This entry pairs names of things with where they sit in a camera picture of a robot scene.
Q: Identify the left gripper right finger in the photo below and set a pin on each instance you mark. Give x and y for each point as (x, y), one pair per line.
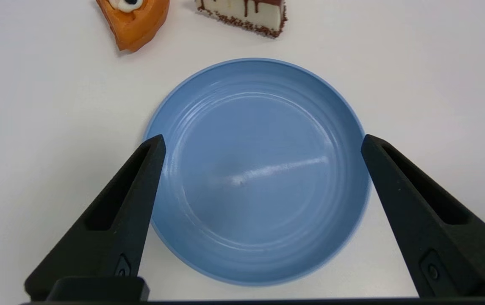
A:
(433, 237)

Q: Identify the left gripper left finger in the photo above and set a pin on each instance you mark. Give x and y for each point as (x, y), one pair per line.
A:
(111, 228)

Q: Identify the orange triangle fruit bread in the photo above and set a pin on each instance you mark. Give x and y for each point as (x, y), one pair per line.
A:
(136, 29)

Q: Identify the chocolate cake slice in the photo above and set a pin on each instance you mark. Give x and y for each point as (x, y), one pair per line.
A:
(259, 15)

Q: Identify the blue round plate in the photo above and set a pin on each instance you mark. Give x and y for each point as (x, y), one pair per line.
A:
(259, 169)

